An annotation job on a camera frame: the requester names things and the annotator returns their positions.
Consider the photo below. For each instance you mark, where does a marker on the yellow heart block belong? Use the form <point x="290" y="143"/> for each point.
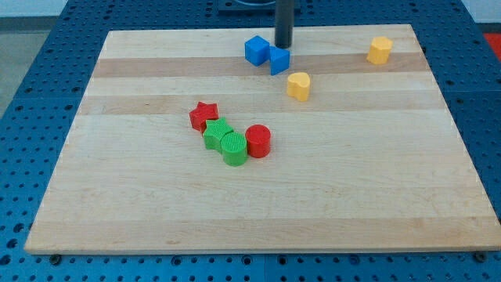
<point x="298" y="86"/>

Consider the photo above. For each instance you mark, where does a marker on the blue cube block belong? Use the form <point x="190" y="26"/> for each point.
<point x="256" y="50"/>

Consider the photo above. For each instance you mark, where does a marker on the yellow hexagon block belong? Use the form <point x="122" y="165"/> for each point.
<point x="379" y="50"/>

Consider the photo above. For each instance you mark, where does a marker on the red cylinder block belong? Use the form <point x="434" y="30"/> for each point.
<point x="258" y="141"/>

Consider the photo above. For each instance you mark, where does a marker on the green cylinder block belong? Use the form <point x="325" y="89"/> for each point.
<point x="234" y="149"/>

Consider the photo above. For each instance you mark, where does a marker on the blue triangular prism block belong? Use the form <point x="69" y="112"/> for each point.
<point x="279" y="60"/>

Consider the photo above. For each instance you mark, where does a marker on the green star block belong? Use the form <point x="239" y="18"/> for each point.
<point x="215" y="131"/>

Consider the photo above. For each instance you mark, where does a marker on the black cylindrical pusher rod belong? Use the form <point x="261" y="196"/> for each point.
<point x="284" y="23"/>

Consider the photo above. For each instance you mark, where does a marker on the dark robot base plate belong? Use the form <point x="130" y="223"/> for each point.
<point x="231" y="7"/>

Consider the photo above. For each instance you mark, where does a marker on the red star block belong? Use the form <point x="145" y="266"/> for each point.
<point x="201" y="114"/>

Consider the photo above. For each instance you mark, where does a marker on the wooden board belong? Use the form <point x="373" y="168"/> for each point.
<point x="371" y="162"/>

